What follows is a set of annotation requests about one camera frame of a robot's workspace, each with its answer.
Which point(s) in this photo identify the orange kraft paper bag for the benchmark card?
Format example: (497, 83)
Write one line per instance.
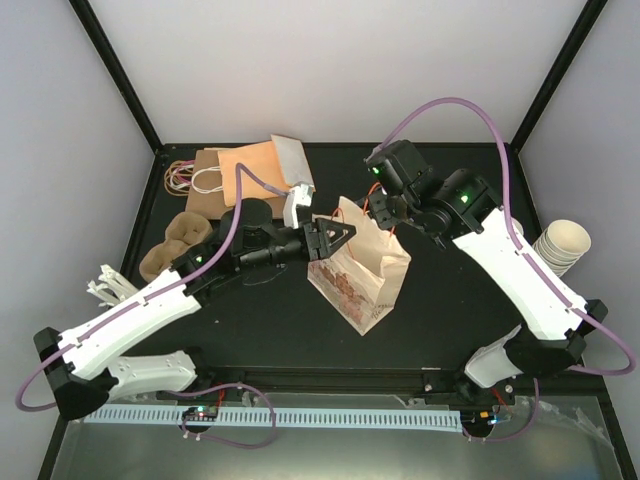
(280, 163)

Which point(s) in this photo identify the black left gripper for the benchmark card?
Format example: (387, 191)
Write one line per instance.
(322, 249)

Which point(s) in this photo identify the white slotted cable rail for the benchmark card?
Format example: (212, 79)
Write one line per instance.
(254, 417)

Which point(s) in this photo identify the brown pulp cup carrier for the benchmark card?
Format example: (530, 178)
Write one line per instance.
(184, 231)

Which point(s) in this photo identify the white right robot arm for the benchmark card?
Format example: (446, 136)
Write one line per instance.
(464, 211)

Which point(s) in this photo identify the printed white paper bag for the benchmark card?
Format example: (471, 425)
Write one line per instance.
(363, 279)

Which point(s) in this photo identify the stack of paper cups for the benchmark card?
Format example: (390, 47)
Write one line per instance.
(562, 245)

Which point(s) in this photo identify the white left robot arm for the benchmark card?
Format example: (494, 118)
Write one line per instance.
(87, 366)

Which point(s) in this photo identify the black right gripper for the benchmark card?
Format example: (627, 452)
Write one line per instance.
(383, 215)

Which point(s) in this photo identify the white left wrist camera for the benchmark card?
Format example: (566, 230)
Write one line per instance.
(297, 207)

